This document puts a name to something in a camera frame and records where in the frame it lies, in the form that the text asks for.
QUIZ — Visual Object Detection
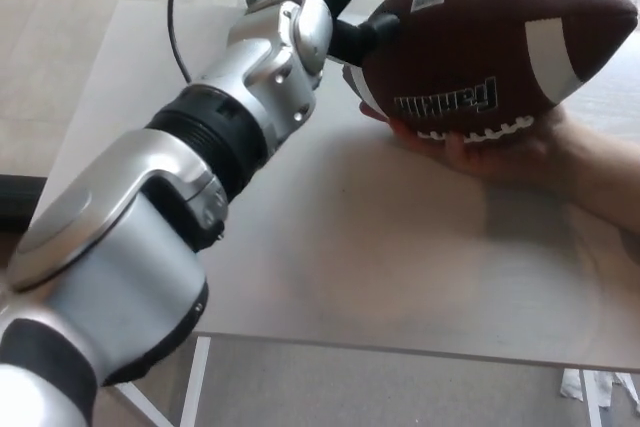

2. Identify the brown Franklin junior football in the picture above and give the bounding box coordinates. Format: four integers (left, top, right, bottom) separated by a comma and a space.
360, 0, 639, 141

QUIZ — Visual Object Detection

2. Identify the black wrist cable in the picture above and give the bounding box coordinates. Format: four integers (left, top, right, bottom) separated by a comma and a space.
167, 0, 282, 86

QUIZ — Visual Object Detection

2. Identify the white metal table frame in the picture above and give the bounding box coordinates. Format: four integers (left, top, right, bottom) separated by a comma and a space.
113, 336, 212, 427

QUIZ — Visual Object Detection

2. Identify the crumpled white paper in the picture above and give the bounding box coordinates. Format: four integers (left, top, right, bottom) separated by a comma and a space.
556, 366, 637, 406

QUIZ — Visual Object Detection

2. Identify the person's bare hand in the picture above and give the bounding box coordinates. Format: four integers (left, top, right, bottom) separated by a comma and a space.
358, 100, 577, 194

